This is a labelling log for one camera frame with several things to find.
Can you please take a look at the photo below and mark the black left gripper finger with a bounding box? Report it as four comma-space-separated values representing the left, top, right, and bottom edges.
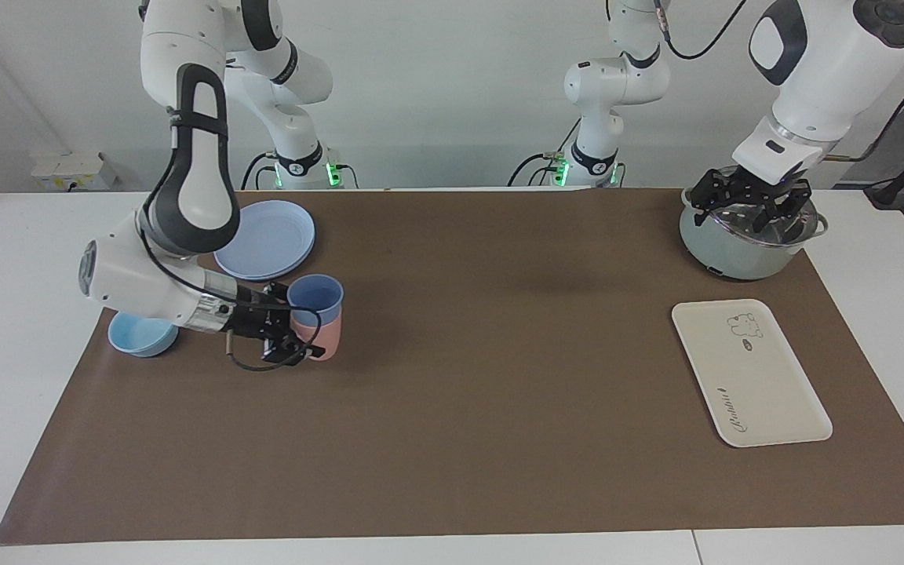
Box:
749, 184, 813, 237
691, 170, 740, 229

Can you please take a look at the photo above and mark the pink plastic cup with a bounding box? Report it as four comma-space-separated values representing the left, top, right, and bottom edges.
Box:
292, 306, 343, 362

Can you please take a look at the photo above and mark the dark blue plastic cup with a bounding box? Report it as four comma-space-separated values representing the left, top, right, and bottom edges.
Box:
288, 274, 345, 327

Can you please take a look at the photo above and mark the cream tray with bear print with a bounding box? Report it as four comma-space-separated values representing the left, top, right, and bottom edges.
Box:
671, 298, 833, 448

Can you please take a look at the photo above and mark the periwinkle blue plate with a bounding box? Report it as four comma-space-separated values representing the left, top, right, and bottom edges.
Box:
213, 200, 316, 282

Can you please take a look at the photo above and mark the pale green cooking pot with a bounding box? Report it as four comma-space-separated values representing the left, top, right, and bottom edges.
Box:
679, 166, 829, 281

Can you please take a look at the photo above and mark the light blue bowl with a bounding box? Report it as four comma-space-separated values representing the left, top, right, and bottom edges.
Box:
108, 312, 180, 358

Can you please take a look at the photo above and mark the brown table mat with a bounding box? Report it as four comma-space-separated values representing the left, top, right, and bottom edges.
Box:
0, 187, 904, 545

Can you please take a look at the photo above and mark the white power strip box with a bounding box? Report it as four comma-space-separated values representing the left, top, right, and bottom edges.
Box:
31, 151, 118, 192

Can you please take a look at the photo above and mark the black right arm gripper cable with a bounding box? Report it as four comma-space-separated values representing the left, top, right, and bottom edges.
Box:
137, 208, 305, 372

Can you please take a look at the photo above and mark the black arm gripper cable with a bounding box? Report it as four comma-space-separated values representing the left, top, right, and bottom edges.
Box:
825, 38, 904, 163
137, 208, 305, 372

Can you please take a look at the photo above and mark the black right arm base cable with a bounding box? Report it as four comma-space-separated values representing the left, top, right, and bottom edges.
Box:
241, 151, 277, 190

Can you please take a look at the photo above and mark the black arm base cable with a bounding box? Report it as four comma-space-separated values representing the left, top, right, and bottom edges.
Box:
241, 151, 277, 190
507, 118, 581, 188

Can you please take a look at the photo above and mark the black left arm upper cable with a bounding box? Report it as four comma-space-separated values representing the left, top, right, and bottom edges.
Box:
652, 0, 748, 60

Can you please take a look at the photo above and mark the black left arm gripper cable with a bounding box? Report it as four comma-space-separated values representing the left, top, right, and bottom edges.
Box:
825, 38, 904, 163

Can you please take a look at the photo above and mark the black left arm base cable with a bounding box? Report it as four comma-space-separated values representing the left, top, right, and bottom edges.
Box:
507, 118, 581, 188

